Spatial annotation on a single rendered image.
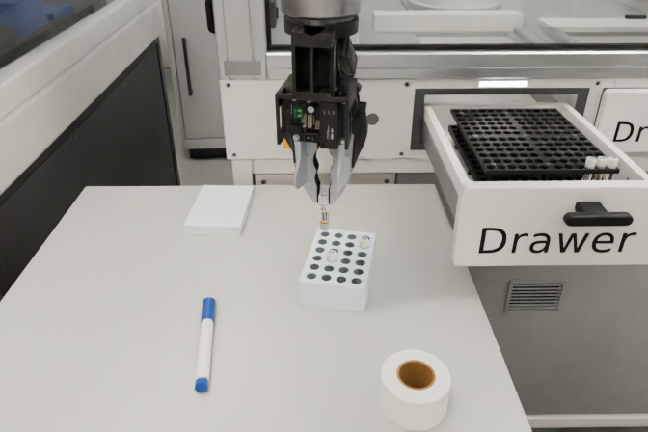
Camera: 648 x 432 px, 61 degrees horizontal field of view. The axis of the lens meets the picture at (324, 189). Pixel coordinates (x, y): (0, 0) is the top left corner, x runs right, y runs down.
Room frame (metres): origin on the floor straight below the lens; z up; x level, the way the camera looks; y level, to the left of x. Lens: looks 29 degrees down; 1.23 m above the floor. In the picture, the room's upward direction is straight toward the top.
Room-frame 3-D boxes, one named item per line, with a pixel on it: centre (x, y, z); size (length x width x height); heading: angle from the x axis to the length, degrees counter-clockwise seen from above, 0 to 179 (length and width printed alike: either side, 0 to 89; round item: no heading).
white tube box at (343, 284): (0.59, -0.02, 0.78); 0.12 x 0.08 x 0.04; 170
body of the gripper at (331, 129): (0.53, 0.00, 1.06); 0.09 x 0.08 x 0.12; 170
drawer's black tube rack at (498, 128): (0.76, -0.30, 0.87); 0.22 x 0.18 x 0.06; 1
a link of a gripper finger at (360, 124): (0.55, -0.02, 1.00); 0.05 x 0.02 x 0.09; 80
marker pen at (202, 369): (0.47, 0.14, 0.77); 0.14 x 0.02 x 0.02; 7
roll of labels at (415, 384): (0.39, -0.09, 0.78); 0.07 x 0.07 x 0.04
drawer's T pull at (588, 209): (0.53, -0.30, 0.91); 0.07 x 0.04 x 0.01; 91
